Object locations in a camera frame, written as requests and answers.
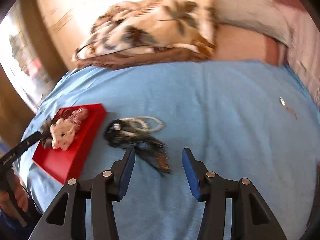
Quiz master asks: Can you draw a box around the blue bed cloth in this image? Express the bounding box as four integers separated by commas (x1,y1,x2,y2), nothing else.
24,61,319,239

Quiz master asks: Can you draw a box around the dark red polka scrunchie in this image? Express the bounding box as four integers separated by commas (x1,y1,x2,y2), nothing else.
56,108,74,120

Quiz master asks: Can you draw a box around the pink quilted mattress cover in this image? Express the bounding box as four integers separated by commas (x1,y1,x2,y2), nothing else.
214,24,279,66

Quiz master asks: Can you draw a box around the red plaid scrunchie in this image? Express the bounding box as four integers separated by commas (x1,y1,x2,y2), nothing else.
68,107,88,132

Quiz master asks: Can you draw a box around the stained glass window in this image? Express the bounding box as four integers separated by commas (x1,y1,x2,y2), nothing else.
1,1,54,113

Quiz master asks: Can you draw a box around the red tray box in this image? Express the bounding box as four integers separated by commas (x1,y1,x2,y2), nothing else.
33,103,107,185

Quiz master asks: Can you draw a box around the person left hand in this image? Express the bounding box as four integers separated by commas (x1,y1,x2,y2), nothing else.
0,175,28,218

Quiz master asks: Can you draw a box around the silver pendant necklace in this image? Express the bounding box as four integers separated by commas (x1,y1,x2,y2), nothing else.
278,96,299,120

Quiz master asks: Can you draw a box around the black hair claw clip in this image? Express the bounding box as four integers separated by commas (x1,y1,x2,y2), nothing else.
107,133,173,177

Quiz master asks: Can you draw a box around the small pearl bracelet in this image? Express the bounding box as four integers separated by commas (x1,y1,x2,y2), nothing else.
120,115,165,133

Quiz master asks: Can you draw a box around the grey-blue pillow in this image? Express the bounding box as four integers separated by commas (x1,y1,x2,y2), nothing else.
215,0,291,46

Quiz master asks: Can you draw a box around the striped floral pillow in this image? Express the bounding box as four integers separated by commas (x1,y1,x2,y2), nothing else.
287,12,320,105

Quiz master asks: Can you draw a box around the white dotted scrunchie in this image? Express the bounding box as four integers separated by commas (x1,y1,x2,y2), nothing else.
50,118,75,151

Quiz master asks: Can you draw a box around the floral leaf blanket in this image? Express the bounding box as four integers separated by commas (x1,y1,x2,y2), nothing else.
72,0,217,70

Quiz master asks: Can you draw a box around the black bead bracelet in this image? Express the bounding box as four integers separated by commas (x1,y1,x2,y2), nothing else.
103,119,136,148

